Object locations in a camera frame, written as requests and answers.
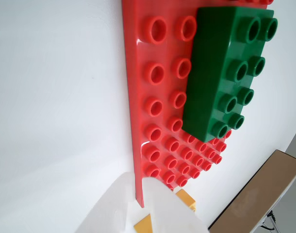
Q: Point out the brown cardboard box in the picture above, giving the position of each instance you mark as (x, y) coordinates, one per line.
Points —
(254, 194)

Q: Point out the yellow lego brick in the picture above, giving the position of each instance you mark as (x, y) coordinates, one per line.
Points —
(186, 200)

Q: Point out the dark floor stand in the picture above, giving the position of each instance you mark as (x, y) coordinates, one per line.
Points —
(271, 218)

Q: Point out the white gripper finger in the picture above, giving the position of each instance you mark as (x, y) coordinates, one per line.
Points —
(109, 204)
(167, 213)

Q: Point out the red lego baseplate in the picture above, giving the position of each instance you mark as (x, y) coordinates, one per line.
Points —
(140, 97)

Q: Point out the green lego brick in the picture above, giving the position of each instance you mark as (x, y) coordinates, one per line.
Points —
(211, 72)

